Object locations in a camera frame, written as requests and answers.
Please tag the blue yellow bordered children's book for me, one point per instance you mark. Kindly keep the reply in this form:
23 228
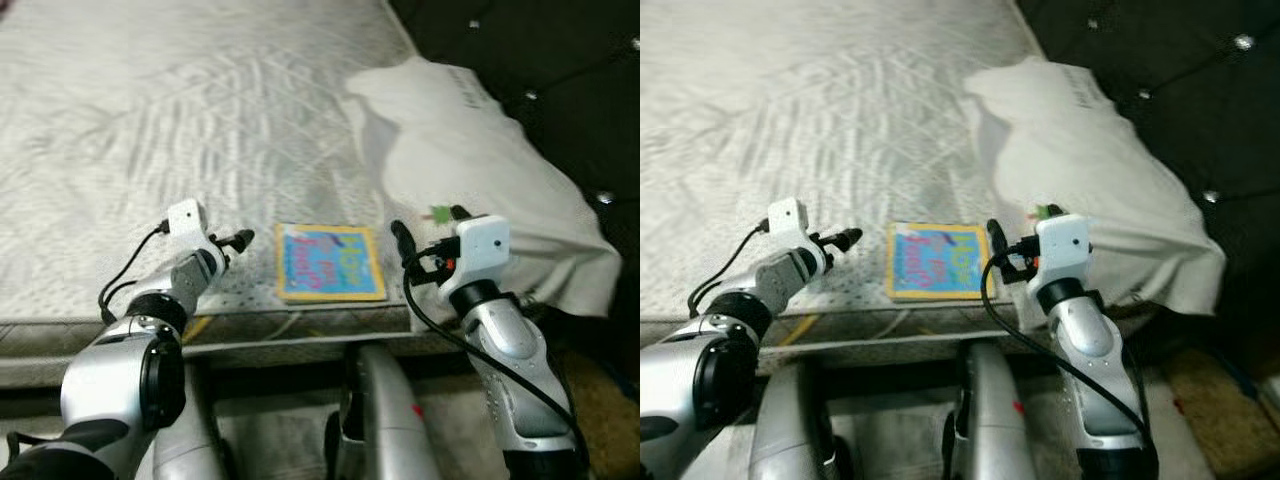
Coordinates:
330 262
938 260

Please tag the white pillow green tree print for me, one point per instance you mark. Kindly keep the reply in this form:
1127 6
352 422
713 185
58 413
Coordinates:
480 150
1100 150

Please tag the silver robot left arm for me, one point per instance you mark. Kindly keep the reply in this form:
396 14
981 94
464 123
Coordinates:
700 370
120 370

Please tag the grey upholstered bed base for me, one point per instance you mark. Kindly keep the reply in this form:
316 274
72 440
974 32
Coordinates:
880 335
280 338

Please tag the white quilted mattress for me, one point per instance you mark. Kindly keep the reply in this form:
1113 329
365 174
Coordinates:
150 120
800 120

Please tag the silver robot right leg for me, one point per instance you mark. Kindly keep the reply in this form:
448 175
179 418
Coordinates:
990 420
385 420

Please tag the silver robot leg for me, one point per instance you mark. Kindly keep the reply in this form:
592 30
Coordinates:
990 420
790 430
200 430
385 420

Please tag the black tufted studded headboard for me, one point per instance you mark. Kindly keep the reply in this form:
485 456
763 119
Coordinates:
1200 100
560 60

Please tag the silver robot left leg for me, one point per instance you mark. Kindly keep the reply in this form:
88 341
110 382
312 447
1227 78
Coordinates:
200 430
790 430

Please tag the brown floor rug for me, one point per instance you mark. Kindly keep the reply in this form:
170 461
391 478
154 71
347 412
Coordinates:
600 410
1220 410

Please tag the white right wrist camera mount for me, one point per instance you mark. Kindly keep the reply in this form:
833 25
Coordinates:
480 245
1065 242

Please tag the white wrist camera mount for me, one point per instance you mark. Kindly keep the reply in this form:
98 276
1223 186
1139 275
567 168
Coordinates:
788 218
480 245
1065 242
187 218

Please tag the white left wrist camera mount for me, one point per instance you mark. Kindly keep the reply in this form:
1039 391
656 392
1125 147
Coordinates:
788 218
187 218

